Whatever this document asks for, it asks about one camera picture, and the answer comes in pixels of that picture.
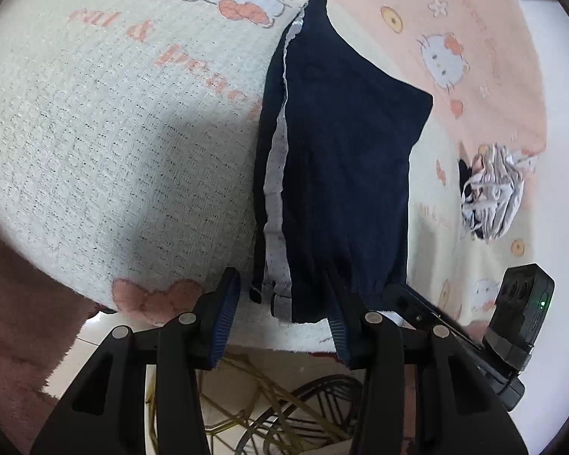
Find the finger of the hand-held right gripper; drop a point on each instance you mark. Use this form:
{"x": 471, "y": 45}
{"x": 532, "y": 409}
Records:
{"x": 426, "y": 310}

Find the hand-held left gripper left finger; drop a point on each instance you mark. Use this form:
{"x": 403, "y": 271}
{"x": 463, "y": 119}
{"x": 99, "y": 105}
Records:
{"x": 224, "y": 322}

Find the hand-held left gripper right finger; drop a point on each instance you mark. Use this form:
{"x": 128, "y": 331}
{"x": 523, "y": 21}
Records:
{"x": 339, "y": 339}

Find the navy pants with white stripes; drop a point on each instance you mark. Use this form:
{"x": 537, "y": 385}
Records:
{"x": 351, "y": 175}

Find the crumpled light pink cloth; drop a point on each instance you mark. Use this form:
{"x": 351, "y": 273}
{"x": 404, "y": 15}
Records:
{"x": 495, "y": 194}

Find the dark cloth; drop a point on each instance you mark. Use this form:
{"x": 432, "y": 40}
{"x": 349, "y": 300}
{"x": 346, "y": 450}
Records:
{"x": 465, "y": 170}

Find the pink fuzzy blanket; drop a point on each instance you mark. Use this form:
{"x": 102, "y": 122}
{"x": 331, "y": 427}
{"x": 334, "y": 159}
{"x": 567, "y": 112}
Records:
{"x": 19, "y": 331}

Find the pink and cream printed blanket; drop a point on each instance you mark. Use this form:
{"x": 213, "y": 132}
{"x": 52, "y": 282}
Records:
{"x": 99, "y": 128}

